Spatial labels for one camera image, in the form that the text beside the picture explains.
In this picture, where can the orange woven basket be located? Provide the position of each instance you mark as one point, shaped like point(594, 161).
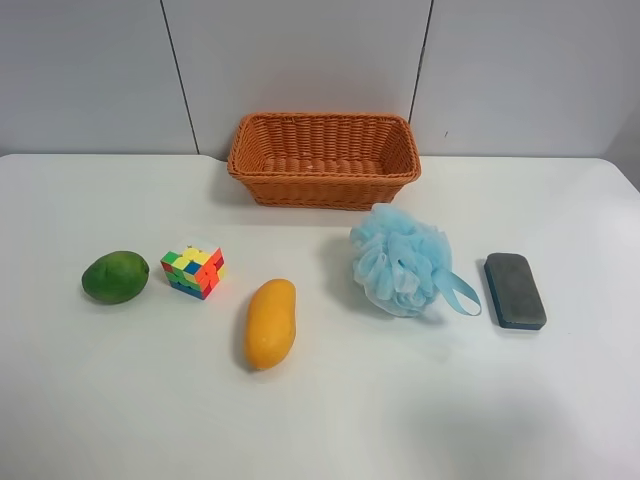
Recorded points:
point(345, 161)

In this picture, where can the yellow mango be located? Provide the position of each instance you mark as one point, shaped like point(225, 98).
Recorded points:
point(271, 325)

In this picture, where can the multicolour puzzle cube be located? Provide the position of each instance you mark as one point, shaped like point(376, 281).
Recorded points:
point(194, 271)

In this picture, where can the blue mesh bath sponge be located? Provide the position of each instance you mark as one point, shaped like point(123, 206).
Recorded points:
point(404, 265)

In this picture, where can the grey blue board eraser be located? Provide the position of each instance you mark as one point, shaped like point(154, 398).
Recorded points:
point(516, 299)

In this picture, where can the green mango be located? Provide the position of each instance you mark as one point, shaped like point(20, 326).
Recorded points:
point(116, 277)

